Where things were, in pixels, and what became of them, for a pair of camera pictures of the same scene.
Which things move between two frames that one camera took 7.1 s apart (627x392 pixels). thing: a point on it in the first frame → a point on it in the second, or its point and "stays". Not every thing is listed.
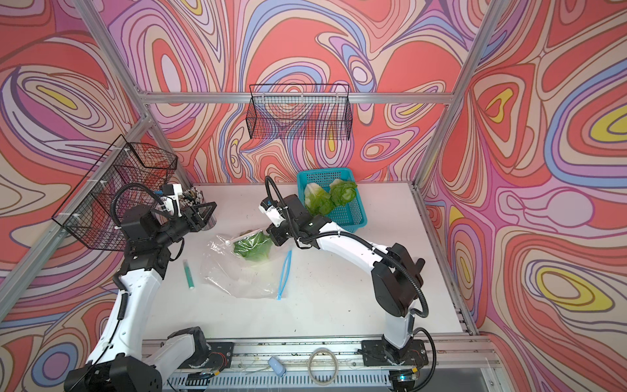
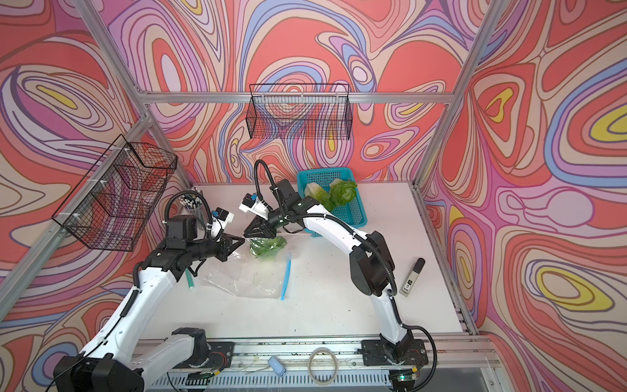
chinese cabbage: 342,192 stays
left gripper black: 192,220 → 226,247
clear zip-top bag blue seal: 247,264 stays
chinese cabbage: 317,200 stays
